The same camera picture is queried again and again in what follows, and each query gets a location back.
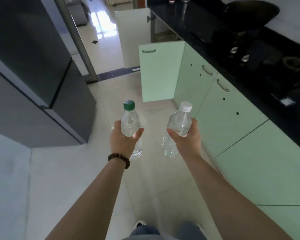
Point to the person's left thumb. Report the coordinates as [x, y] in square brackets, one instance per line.
[139, 133]

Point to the person's right thumb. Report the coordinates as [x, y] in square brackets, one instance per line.
[173, 133]

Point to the person's right forearm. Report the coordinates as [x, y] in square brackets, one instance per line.
[227, 197]

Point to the silver stove knob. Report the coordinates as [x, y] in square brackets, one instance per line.
[233, 50]
[245, 58]

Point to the pale open cabinet door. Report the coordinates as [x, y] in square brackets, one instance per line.
[130, 37]

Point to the grey sofa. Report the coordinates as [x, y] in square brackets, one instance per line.
[78, 13]

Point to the white shoe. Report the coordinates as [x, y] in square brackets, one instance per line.
[139, 223]

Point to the light green kitchen cabinet unit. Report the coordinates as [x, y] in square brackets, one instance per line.
[235, 137]

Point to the person's left hand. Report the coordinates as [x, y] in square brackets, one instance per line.
[121, 144]

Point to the clear bottle with white cap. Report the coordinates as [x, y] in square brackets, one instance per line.
[180, 122]

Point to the black wok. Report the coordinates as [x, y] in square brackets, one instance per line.
[252, 11]

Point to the clear bottle with green cap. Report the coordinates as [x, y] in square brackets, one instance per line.
[130, 119]

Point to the light green open cabinet door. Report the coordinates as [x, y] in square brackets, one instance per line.
[160, 72]

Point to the person's right hand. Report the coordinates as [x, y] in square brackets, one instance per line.
[188, 144]

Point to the basket inside cabinet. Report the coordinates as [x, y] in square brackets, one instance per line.
[165, 37]

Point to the person's grey trousers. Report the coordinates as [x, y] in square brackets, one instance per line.
[165, 232]

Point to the dark grey refrigerator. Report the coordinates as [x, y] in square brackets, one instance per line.
[27, 67]

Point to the black gas stove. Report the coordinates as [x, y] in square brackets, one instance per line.
[265, 67]

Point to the person's left forearm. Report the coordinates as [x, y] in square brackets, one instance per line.
[95, 199]

